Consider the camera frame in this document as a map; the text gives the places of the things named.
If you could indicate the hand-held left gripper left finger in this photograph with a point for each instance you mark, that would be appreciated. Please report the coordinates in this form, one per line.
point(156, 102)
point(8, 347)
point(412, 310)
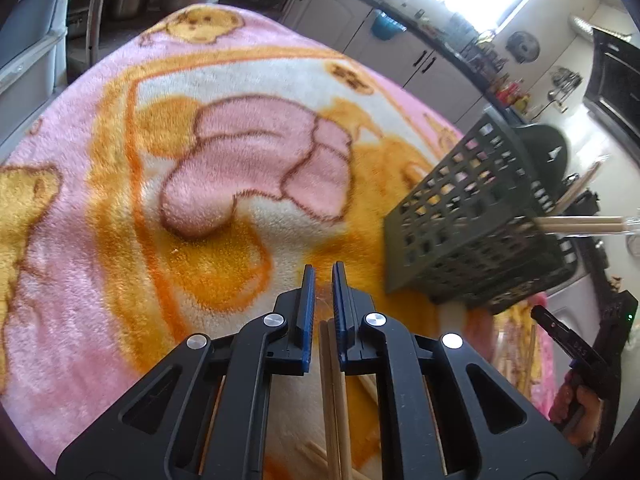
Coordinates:
point(310, 300)

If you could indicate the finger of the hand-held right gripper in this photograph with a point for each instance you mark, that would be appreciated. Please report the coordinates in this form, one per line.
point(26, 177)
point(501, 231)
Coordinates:
point(565, 337)

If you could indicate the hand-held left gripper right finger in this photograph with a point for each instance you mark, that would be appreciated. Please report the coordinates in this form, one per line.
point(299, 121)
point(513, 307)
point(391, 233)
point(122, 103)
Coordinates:
point(340, 305)

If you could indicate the wooden chopsticks pair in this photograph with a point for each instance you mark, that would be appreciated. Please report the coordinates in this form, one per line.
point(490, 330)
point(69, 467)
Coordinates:
point(580, 185)
point(312, 457)
point(367, 389)
point(590, 223)
point(335, 410)

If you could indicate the black perforated utensil basket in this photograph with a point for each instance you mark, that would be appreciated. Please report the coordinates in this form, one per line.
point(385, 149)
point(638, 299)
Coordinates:
point(450, 240)

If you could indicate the hanging kitchen utensils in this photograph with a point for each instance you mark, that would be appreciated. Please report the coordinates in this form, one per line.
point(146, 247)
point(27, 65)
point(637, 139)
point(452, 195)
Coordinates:
point(562, 85)

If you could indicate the person's right hand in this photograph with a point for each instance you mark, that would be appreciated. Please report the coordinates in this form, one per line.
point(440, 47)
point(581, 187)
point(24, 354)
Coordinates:
point(590, 410)

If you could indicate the pile of wooden chopsticks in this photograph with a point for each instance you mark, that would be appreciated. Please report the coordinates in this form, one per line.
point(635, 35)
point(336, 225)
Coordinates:
point(515, 355)

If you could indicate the dark rounded object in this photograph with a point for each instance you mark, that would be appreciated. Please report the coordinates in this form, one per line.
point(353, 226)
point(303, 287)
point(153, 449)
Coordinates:
point(545, 147)

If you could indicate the pink printed blanket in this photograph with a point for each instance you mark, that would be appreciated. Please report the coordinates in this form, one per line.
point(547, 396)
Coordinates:
point(225, 85)

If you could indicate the black range hood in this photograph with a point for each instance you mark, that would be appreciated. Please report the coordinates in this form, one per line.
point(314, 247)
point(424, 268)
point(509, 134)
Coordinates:
point(612, 75)

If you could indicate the row of condiment bottles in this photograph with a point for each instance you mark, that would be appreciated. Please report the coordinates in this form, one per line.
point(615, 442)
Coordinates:
point(510, 92)

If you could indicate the black kitchen countertop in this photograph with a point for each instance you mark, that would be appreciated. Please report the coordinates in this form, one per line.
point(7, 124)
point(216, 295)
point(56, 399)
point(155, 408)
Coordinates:
point(440, 45)

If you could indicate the white kitchen cabinets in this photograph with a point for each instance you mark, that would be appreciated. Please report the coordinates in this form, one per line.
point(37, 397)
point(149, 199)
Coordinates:
point(350, 15)

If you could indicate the spice rack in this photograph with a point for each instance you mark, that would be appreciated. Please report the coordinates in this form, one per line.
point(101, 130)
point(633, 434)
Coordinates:
point(482, 52)

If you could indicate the plastic storage drawers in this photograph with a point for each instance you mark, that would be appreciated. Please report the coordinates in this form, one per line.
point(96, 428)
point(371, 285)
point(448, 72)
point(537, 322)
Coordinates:
point(30, 45)

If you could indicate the round wall fan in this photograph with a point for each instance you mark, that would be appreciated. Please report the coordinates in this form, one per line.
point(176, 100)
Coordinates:
point(522, 46)

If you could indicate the silver exhaust duct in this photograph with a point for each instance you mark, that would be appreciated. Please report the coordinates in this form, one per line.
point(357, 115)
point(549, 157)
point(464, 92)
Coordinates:
point(581, 23)

